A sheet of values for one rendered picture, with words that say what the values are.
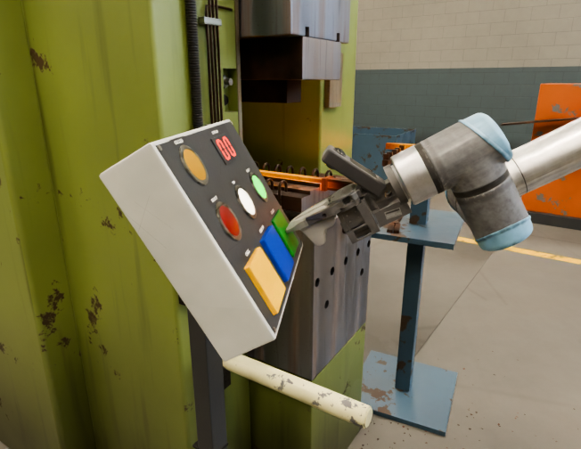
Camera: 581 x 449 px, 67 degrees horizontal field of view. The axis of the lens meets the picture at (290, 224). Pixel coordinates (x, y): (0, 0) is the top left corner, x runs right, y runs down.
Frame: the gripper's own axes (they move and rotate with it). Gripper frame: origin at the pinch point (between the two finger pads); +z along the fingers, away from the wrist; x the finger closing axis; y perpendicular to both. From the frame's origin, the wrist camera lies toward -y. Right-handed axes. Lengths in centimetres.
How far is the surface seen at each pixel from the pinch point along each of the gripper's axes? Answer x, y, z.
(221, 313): -27.1, 0.2, 5.9
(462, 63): 801, 53, -205
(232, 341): -27.1, 4.2, 6.8
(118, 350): 22, 14, 66
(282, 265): -12.8, 2.3, 0.8
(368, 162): 421, 68, 3
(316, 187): 43.6, 3.6, 0.4
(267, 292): -23.3, 1.7, 0.8
